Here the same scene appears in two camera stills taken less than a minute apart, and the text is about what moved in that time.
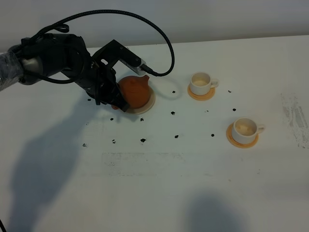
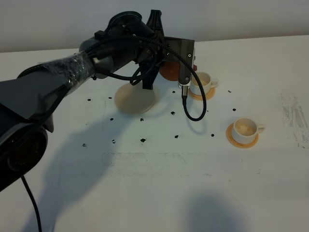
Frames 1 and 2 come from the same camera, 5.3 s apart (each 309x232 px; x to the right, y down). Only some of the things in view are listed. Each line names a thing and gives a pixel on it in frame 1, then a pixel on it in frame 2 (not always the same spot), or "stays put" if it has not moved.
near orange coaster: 229,137 stays put
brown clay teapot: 136,91 to 170,70
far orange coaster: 202,97 stays put
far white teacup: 201,82 stays put
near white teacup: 245,130 stays put
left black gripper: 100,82 to 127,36
